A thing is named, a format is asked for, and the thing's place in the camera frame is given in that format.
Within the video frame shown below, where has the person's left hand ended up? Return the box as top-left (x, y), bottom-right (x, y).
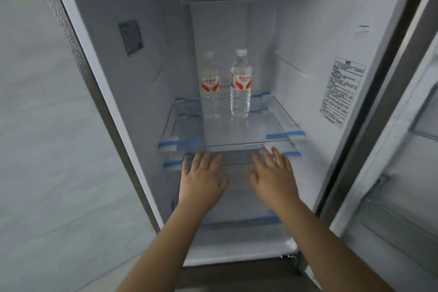
top-left (177, 152), bottom-right (231, 212)

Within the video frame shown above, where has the person's right hand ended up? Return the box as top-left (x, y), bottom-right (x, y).
top-left (249, 146), bottom-right (302, 210)

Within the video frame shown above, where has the person's right forearm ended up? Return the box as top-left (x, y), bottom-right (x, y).
top-left (275, 200), bottom-right (395, 292)

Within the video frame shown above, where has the person's left forearm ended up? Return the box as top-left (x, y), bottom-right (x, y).
top-left (117, 203), bottom-right (211, 292)

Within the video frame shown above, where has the clear crisper drawer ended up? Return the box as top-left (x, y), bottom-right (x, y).
top-left (170, 179), bottom-right (292, 229)

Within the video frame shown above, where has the clear glass refrigerator shelf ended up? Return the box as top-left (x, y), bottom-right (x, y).
top-left (164, 146), bottom-right (302, 171)
top-left (158, 94), bottom-right (306, 153)

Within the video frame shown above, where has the water bottle with red label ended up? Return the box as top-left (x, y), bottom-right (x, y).
top-left (230, 49), bottom-right (253, 119)
top-left (199, 51), bottom-right (221, 120)

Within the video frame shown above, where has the white printed info sticker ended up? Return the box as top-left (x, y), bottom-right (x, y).
top-left (319, 56), bottom-right (367, 129)

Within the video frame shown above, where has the gray lower refrigerator door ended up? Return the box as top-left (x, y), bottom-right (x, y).
top-left (176, 256), bottom-right (310, 292)

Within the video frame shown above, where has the white refrigerator door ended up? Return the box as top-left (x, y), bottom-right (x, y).
top-left (328, 30), bottom-right (438, 292)

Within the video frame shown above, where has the gray control panel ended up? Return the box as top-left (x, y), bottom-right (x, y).
top-left (118, 20), bottom-right (144, 57)

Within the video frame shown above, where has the open white refrigerator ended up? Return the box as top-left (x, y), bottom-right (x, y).
top-left (32, 0), bottom-right (438, 292)

